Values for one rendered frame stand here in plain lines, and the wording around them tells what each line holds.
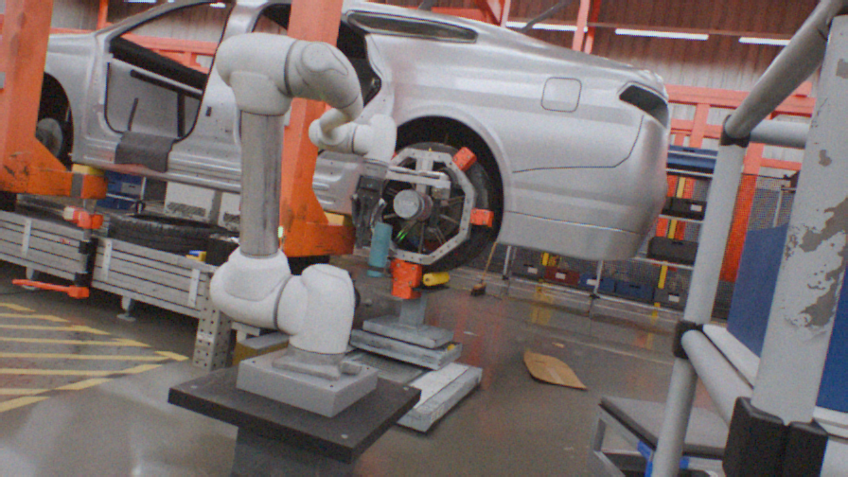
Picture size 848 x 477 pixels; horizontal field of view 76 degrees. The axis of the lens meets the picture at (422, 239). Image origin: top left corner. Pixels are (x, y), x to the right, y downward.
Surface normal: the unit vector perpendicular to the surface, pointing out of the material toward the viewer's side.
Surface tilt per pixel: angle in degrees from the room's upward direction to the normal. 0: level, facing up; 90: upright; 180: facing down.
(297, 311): 88
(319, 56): 82
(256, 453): 90
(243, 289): 104
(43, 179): 90
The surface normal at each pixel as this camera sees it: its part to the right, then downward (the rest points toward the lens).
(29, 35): 0.92, 0.18
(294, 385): -0.30, 0.00
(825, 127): -0.90, -0.14
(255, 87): -0.13, 0.44
